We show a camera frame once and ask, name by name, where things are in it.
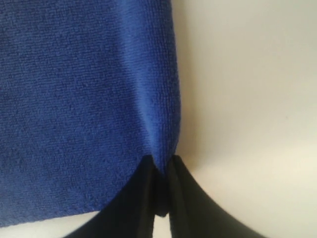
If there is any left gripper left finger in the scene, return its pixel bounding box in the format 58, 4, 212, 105
66, 156, 156, 238

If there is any blue microfiber towel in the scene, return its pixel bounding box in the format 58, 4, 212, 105
0, 0, 181, 227

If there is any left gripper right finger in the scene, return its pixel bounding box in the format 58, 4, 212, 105
167, 156, 258, 238

